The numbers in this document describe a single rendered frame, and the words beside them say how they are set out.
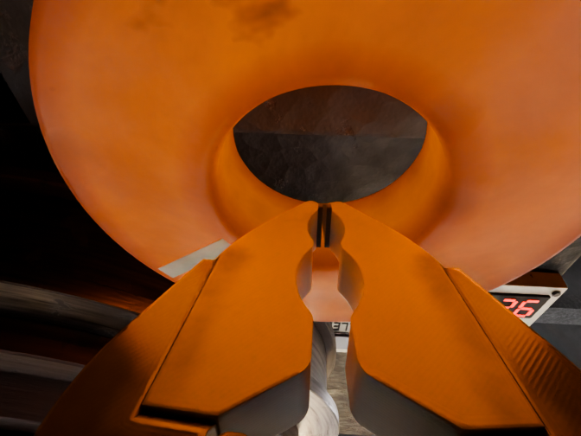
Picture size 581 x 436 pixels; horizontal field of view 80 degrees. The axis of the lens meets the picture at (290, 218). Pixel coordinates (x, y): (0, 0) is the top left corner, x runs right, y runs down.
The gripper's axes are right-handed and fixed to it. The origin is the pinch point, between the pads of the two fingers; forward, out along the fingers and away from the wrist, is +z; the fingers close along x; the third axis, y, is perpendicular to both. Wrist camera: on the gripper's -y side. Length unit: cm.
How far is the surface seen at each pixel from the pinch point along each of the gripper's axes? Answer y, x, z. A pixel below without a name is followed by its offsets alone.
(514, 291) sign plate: 19.2, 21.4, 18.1
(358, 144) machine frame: 2.9, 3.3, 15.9
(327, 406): 18.5, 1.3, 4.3
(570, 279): 535, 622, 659
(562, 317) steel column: 363, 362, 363
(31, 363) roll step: 9.4, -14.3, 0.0
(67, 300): 5.8, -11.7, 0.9
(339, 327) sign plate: 28.1, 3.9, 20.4
